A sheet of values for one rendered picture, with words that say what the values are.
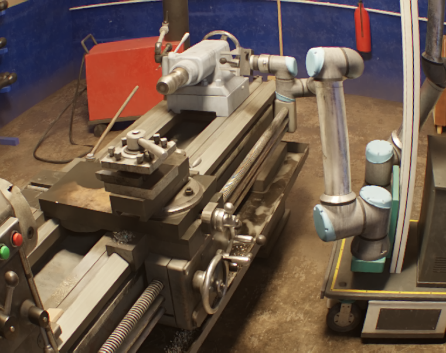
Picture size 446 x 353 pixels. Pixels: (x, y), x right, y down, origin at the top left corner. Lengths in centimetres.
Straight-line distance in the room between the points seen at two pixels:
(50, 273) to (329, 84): 120
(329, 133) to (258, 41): 388
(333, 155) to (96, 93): 306
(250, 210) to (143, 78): 218
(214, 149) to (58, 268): 87
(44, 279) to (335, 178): 112
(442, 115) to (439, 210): 280
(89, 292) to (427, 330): 159
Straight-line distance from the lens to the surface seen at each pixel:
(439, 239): 232
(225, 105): 272
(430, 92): 254
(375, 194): 222
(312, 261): 315
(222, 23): 598
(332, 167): 211
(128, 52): 469
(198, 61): 259
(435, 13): 230
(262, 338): 265
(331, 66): 205
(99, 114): 490
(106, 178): 170
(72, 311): 156
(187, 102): 279
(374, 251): 229
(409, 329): 254
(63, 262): 199
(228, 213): 181
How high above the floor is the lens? 181
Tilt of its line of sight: 27 degrees down
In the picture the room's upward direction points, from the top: 3 degrees counter-clockwise
